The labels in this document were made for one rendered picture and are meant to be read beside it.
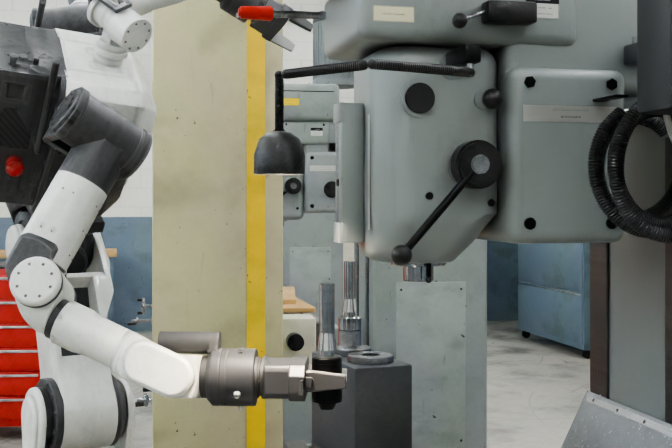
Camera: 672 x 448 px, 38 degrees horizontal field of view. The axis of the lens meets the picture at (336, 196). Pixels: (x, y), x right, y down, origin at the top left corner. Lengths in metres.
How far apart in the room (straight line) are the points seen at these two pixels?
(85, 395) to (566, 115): 1.02
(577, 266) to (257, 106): 5.92
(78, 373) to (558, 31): 1.08
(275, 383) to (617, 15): 0.75
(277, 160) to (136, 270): 9.14
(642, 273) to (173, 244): 1.85
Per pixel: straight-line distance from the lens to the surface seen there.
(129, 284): 10.46
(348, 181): 1.46
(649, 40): 1.31
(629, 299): 1.69
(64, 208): 1.62
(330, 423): 1.96
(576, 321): 8.87
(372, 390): 1.86
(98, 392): 1.93
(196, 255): 3.17
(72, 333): 1.57
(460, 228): 1.43
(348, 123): 1.46
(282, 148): 1.34
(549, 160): 1.46
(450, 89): 1.43
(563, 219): 1.46
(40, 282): 1.57
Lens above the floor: 1.41
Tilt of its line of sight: level
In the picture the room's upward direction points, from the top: straight up
